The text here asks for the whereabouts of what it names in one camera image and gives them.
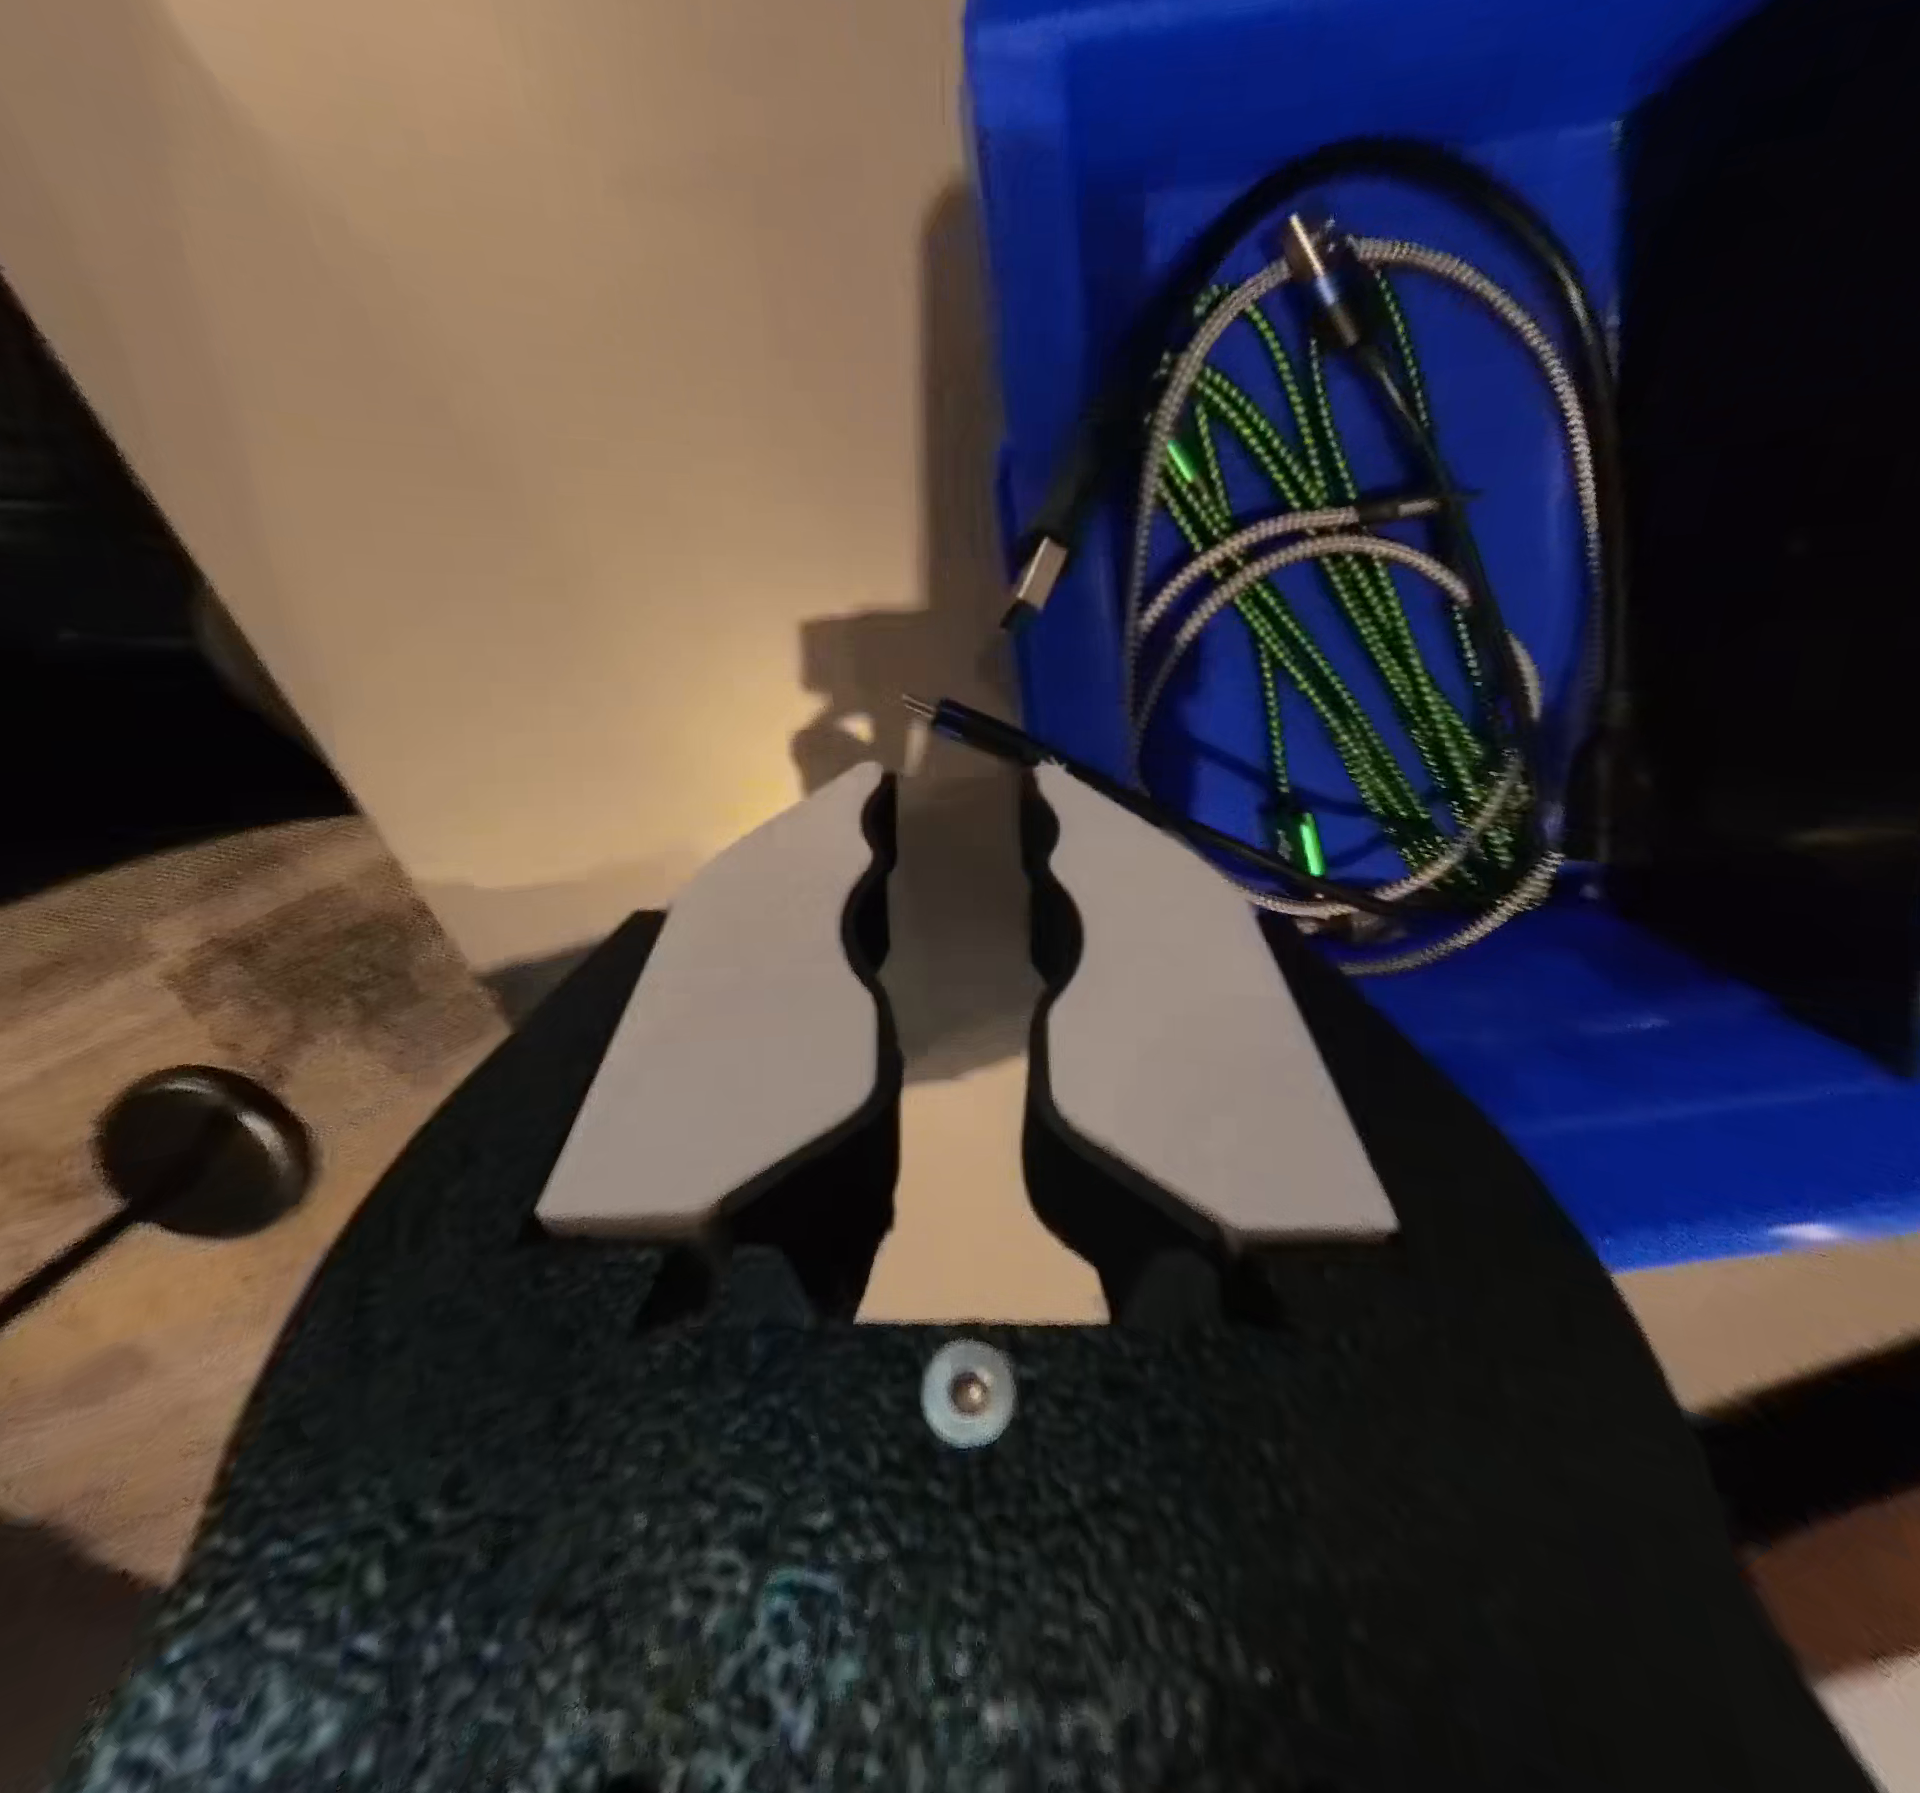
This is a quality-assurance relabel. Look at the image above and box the black round puck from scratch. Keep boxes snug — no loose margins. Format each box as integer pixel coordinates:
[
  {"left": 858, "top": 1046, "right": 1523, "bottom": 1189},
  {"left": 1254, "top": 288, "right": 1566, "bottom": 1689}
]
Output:
[{"left": 0, "top": 1067, "right": 318, "bottom": 1339}]

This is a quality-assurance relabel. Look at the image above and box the black usb cable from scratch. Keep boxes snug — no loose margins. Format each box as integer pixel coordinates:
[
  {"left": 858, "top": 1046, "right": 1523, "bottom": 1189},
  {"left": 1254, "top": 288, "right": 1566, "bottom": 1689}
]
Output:
[{"left": 897, "top": 140, "right": 1639, "bottom": 924}]

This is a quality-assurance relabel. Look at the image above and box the grey braided cable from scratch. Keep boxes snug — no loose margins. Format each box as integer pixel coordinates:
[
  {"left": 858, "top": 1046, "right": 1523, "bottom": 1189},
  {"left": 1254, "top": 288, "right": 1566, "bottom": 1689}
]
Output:
[{"left": 1121, "top": 214, "right": 1610, "bottom": 983}]

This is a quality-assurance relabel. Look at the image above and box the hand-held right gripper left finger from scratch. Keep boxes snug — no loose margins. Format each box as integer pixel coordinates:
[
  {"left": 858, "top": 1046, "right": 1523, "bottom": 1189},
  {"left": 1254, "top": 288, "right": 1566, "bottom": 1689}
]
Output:
[{"left": 531, "top": 759, "right": 906, "bottom": 1322}]

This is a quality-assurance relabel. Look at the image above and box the green braided cable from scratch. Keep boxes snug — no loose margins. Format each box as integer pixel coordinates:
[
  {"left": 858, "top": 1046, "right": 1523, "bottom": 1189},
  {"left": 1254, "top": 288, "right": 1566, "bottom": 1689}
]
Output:
[{"left": 1150, "top": 275, "right": 1553, "bottom": 917}]

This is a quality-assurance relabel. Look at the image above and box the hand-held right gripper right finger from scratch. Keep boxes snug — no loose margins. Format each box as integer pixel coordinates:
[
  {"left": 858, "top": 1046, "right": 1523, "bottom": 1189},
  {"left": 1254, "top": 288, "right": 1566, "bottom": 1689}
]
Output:
[{"left": 1019, "top": 765, "right": 1403, "bottom": 1307}]

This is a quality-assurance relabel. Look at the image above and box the blue plastic bin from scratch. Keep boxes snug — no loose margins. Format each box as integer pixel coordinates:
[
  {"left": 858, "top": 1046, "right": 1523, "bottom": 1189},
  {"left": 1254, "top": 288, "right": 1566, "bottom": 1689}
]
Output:
[{"left": 960, "top": 0, "right": 1920, "bottom": 1278}]

